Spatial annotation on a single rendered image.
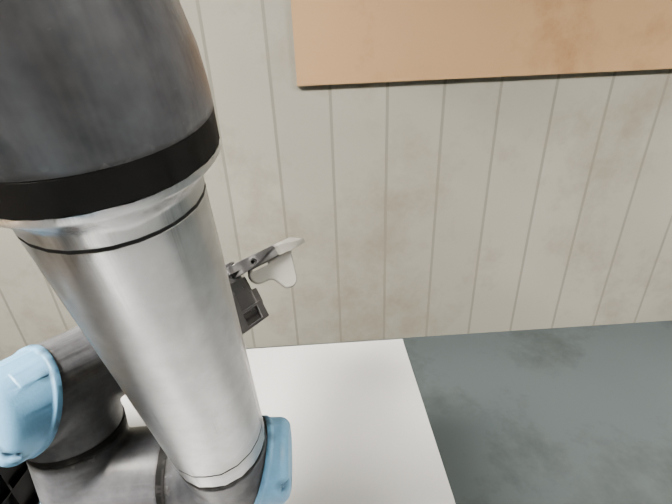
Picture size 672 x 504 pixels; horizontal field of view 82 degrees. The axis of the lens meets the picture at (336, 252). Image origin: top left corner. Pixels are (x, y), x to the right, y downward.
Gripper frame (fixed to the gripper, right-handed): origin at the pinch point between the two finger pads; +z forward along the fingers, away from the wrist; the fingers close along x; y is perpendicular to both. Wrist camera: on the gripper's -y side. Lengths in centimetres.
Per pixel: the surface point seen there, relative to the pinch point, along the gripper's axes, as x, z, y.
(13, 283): -171, 36, -40
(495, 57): 34, 124, -27
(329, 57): -12, 94, -53
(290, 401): -17.6, 7.1, 27.3
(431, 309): -36, 132, 61
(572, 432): 7, 99, 111
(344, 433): -7.0, 4.9, 33.9
